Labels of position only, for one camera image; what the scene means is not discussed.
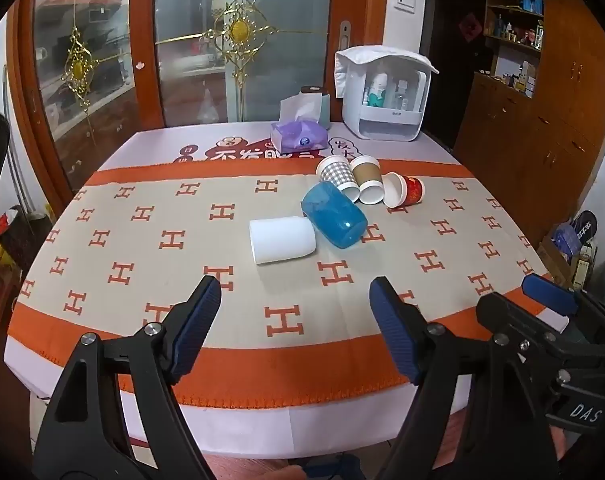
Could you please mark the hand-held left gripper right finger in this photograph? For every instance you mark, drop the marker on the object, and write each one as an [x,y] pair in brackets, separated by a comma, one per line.
[396,330]

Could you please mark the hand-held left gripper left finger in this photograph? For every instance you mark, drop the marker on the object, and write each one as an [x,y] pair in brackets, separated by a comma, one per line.
[198,327]

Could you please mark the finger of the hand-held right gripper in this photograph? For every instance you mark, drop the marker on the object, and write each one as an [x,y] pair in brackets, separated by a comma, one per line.
[502,312]
[547,291]

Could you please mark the white plastic cup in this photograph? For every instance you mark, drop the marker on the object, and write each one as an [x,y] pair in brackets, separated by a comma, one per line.
[282,246]

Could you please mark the blue translucent plastic cup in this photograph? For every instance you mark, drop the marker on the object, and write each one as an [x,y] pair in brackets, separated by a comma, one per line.
[335,220]

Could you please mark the red paper cup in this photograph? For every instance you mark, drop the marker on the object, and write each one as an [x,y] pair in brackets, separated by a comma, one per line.
[405,190]

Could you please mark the brown paper cup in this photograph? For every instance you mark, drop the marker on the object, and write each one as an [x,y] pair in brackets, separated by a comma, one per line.
[367,176]

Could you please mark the checkered paper cup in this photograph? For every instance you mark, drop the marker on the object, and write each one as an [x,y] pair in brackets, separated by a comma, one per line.
[336,174]

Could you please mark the cardboard box with packets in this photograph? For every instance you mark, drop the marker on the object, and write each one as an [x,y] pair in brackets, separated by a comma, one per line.
[567,250]

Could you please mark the orange patterned blanket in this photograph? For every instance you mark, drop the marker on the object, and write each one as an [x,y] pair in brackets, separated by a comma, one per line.
[232,270]

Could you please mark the wooden cabinet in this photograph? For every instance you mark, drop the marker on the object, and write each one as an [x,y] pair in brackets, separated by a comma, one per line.
[537,115]

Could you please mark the white cosmetics storage box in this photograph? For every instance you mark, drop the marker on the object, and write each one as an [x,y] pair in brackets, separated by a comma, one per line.
[385,105]

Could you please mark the clear bottle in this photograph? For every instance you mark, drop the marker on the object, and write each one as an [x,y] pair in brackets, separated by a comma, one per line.
[401,95]

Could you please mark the white bottle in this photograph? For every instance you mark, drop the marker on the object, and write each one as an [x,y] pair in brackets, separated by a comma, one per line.
[379,91]

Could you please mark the row of small shelf bottles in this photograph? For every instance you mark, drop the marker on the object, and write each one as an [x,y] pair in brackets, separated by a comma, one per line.
[515,30]

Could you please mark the red diamond door decoration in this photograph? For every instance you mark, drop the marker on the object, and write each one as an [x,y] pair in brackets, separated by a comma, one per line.
[470,27]

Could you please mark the wooden framed glass door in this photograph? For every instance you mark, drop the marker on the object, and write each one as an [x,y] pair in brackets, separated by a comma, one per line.
[90,75]
[242,40]

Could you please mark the white wall switch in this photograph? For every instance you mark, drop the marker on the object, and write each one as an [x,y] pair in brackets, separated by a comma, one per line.
[404,1]

